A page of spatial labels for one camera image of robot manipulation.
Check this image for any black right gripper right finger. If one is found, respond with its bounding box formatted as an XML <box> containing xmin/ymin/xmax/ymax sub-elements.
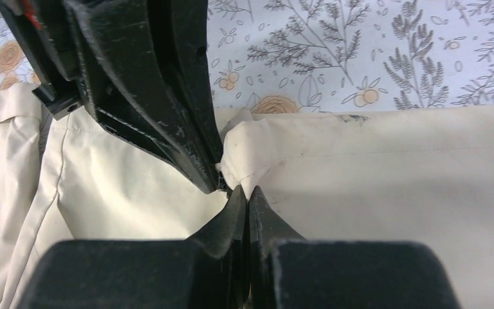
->
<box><xmin>249</xmin><ymin>187</ymin><xmax>460</xmax><ymax>308</ymax></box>

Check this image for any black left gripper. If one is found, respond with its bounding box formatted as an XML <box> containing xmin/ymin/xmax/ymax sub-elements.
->
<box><xmin>0</xmin><ymin>1</ymin><xmax>217</xmax><ymax>194</ymax></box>

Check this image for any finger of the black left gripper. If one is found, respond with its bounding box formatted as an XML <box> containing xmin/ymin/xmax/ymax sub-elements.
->
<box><xmin>149</xmin><ymin>1</ymin><xmax>223</xmax><ymax>168</ymax></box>

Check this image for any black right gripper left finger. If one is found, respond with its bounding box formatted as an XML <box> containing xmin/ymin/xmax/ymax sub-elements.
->
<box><xmin>19</xmin><ymin>187</ymin><xmax>247</xmax><ymax>308</ymax></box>

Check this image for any beige zip jacket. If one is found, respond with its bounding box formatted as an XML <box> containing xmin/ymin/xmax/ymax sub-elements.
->
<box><xmin>0</xmin><ymin>84</ymin><xmax>494</xmax><ymax>308</ymax></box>

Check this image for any floral patterned table mat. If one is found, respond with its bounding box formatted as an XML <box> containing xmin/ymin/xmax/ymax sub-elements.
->
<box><xmin>0</xmin><ymin>0</ymin><xmax>494</xmax><ymax>114</ymax></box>

